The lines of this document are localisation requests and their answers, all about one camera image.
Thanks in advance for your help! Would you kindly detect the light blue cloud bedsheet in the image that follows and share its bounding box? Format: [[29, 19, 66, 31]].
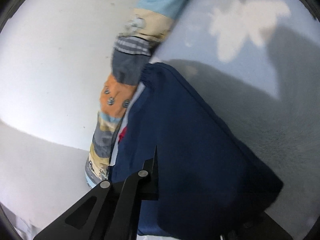
[[152, 0, 319, 239]]

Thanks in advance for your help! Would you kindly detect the patchwork rolled quilt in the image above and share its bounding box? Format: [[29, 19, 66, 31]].
[[85, 0, 188, 188]]

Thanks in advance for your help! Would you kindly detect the navy work jacket red collar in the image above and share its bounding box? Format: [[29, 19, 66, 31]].
[[110, 63, 283, 239]]

